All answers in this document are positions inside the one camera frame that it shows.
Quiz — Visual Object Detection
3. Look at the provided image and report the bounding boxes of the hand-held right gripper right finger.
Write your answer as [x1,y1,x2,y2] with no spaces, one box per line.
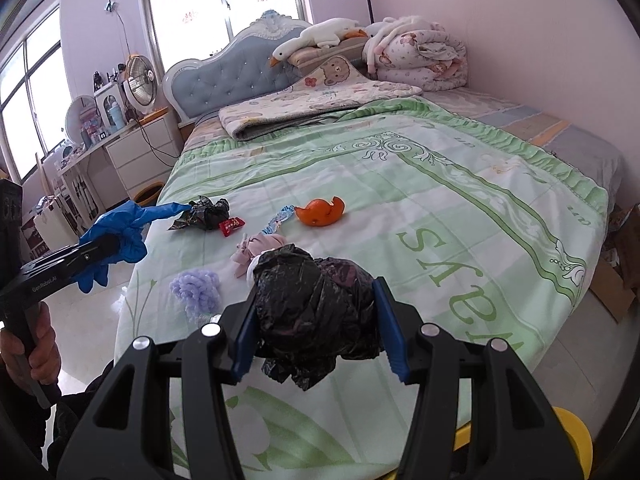
[370,276,586,480]

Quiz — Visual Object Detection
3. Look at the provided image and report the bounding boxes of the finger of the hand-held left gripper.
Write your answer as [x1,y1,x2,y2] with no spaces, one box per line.
[55,234,123,283]

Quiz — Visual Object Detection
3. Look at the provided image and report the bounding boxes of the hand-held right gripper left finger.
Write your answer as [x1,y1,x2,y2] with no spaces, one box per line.
[57,287,263,480]

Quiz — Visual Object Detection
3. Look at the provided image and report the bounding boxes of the blue rubber glove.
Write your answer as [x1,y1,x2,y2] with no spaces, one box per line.
[77,200,192,294]

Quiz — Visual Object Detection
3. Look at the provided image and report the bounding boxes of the large black plastic bag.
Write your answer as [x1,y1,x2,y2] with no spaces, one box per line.
[252,246,386,392]

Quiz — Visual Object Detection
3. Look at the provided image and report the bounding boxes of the orange peel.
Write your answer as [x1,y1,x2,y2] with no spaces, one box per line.
[294,196,347,228]

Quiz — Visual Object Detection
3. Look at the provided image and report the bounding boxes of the person's left forearm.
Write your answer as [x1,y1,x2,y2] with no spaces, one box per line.
[0,360,118,480]

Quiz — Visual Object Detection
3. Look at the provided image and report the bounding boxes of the person's left hand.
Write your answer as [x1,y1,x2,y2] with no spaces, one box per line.
[0,302,57,397]

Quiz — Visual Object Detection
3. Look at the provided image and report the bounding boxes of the purple yarn ball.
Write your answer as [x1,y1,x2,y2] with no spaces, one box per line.
[170,269,222,314]

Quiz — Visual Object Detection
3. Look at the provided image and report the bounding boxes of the wooden waste basket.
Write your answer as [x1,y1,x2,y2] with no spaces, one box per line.
[134,182,164,207]

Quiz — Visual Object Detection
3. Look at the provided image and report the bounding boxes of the crumpled pink tissue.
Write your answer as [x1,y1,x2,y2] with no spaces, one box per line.
[230,232,289,287]

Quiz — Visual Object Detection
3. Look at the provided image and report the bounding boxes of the white desk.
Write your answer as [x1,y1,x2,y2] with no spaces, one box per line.
[54,127,132,233]

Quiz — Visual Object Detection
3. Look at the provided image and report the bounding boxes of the white nightstand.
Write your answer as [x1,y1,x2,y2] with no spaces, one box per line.
[106,111,184,202]

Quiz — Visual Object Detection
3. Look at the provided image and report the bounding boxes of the small crumpled black plastic bag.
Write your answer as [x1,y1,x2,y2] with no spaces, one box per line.
[167,196,231,232]

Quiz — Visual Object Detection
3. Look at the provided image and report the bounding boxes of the blue and white wrapper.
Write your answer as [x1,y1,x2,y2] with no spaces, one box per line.
[259,204,296,236]

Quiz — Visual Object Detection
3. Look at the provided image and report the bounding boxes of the round white mirror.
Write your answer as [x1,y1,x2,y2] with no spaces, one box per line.
[63,95,99,149]

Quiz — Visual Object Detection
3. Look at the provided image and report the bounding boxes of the small white desktop cabinet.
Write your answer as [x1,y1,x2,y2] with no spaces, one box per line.
[94,82,127,133]

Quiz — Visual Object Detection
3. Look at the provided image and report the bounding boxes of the green patterned blanket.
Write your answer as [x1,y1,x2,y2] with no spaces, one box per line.
[114,97,610,480]

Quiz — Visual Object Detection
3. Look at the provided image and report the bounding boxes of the side window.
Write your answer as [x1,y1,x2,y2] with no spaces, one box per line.
[0,10,69,183]

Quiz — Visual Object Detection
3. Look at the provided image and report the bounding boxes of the round electric fan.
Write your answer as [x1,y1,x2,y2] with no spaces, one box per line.
[123,53,162,112]

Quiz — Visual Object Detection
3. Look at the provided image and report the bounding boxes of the yellow bin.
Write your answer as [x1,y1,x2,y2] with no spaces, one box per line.
[450,406,594,480]

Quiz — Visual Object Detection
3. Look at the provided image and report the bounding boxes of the blue tufted bed headboard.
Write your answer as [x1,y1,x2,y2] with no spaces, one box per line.
[162,10,314,124]

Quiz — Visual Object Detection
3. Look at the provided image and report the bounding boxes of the cardboard box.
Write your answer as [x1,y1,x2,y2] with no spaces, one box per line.
[589,204,640,323]

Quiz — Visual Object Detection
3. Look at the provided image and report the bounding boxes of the folded bear print quilt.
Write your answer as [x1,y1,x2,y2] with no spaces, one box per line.
[219,55,424,142]

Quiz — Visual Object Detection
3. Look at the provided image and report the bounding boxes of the striped bed sheet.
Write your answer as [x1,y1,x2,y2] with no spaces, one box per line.
[424,87,626,198]

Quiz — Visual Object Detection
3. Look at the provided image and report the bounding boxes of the rolled floral quilt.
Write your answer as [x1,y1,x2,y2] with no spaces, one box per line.
[362,15,469,94]

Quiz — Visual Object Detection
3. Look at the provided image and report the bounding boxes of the striped pillow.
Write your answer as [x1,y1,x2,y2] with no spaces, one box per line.
[287,42,369,79]

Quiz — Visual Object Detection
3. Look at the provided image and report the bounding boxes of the white goose plush toy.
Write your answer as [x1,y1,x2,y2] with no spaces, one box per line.
[270,18,370,69]

